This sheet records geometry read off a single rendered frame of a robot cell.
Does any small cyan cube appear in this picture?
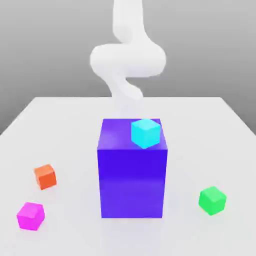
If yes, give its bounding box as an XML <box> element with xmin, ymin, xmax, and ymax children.
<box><xmin>130</xmin><ymin>118</ymin><xmax>162</xmax><ymax>150</ymax></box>

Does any small orange cube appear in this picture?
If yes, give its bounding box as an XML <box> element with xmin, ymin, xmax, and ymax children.
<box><xmin>33</xmin><ymin>163</ymin><xmax>58</xmax><ymax>191</ymax></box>

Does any small green cube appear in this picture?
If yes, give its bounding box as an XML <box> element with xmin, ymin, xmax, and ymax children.
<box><xmin>198</xmin><ymin>185</ymin><xmax>228</xmax><ymax>216</ymax></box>

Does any small magenta cube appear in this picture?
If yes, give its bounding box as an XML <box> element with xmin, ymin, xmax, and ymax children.
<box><xmin>16</xmin><ymin>201</ymin><xmax>46</xmax><ymax>232</ymax></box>

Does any large purple box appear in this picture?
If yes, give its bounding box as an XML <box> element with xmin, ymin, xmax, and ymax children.
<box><xmin>96</xmin><ymin>118</ymin><xmax>168</xmax><ymax>219</ymax></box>

